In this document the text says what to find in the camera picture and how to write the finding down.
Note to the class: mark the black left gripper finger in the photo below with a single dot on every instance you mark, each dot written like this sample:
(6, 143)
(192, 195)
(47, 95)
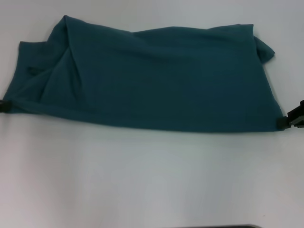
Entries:
(6, 106)

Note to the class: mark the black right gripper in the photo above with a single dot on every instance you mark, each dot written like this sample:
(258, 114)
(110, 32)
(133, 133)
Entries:
(302, 104)

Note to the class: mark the teal T-shirt with white print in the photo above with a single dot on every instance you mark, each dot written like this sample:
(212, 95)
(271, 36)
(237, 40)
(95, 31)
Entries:
(142, 83)

